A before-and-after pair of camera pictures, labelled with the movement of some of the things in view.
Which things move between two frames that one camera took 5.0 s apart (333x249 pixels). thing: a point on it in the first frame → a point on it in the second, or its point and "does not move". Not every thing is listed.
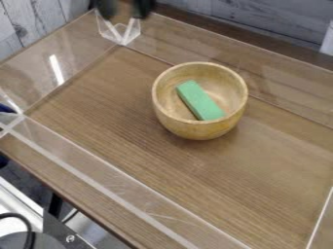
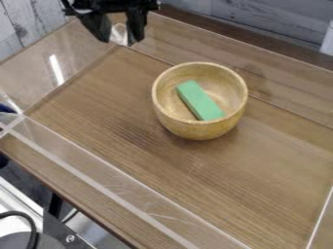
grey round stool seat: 15,240 does not move
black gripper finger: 142,8 → 132,9
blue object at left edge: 4,108 does not move
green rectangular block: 198,99 does not move
